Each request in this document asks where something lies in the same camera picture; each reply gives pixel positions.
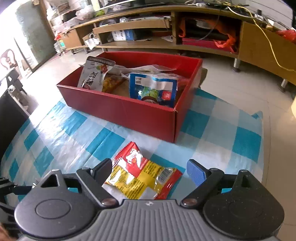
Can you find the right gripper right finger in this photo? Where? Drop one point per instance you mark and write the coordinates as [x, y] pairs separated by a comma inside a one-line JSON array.
[[206, 181]]

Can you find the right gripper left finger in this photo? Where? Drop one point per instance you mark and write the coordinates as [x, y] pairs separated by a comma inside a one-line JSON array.
[[92, 179]]

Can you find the red yellow Trolli candy bag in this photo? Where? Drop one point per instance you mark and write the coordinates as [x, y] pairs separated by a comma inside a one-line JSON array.
[[137, 177]]

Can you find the white red snack pouch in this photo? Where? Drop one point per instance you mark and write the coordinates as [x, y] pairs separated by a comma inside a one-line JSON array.
[[94, 72]]

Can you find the blue candy bag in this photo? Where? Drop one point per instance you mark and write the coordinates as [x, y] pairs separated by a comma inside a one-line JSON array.
[[158, 88]]

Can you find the waffle in clear bag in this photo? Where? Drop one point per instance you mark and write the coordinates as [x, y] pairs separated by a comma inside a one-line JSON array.
[[111, 82]]

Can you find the black sofa edge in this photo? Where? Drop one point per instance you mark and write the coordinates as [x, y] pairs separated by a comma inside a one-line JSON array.
[[12, 119]]

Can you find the white striped bread package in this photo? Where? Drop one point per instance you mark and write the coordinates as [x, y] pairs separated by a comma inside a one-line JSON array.
[[118, 69]]

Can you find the orange plastic bag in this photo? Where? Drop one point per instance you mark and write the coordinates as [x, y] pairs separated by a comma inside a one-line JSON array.
[[220, 33]]

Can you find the blue white box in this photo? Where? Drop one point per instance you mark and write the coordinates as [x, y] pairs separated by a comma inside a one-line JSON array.
[[124, 35]]

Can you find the wooden TV stand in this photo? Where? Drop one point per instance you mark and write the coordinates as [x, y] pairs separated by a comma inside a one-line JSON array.
[[157, 27]]

